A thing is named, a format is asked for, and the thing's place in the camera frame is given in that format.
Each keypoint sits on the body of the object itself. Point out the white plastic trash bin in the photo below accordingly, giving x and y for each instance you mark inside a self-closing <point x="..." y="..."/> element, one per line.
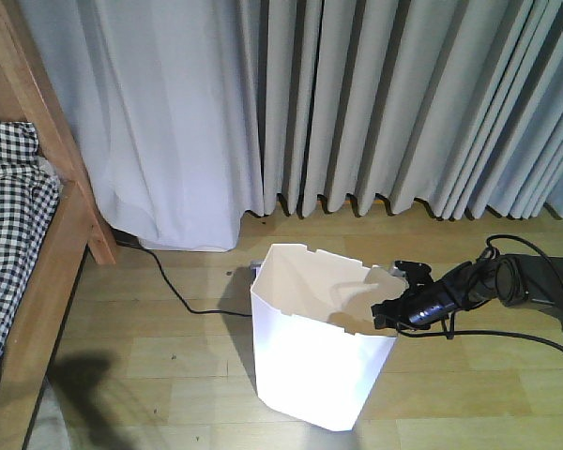
<point x="316" y="352"/>

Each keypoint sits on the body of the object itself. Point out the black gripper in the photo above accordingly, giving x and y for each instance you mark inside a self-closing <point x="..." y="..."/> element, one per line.
<point x="423" y="302"/>

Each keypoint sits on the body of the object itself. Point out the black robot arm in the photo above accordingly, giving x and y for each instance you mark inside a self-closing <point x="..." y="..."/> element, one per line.
<point x="516" y="280"/>

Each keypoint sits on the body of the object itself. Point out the grey pleated curtain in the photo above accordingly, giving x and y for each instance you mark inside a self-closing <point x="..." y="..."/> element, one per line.
<point x="191" y="113"/>

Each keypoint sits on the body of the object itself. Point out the wooden bed frame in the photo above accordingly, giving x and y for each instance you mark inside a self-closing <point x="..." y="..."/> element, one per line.
<point x="26" y="93"/>

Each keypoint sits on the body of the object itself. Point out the black white checkered bedding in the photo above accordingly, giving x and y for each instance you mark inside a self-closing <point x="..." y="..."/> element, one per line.
<point x="29" y="195"/>

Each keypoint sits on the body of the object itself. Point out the floor power socket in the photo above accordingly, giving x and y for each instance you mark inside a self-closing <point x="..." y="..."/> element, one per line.
<point x="255" y="267"/>

